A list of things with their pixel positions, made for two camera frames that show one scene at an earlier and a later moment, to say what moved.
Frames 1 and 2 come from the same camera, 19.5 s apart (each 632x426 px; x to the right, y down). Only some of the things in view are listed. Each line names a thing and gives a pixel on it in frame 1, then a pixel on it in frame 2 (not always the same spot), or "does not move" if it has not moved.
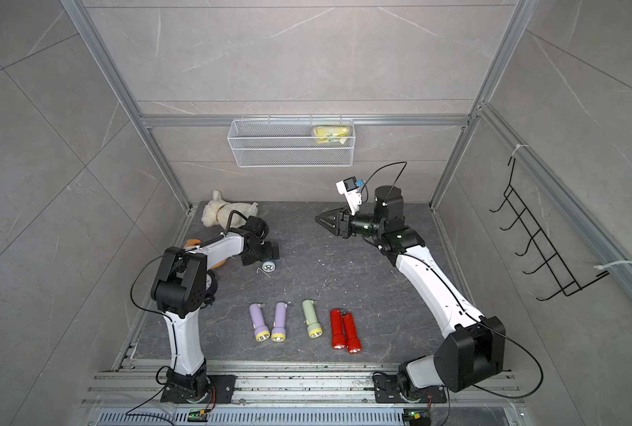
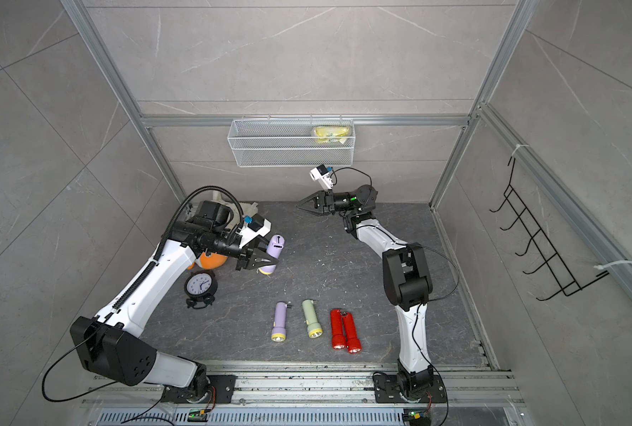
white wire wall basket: (293, 143) does not move
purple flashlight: (261, 330) → (274, 248)
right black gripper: (343, 222) → (328, 201)
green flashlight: (314, 327) does not move
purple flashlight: (280, 323) does not move
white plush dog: (217, 212) does not move
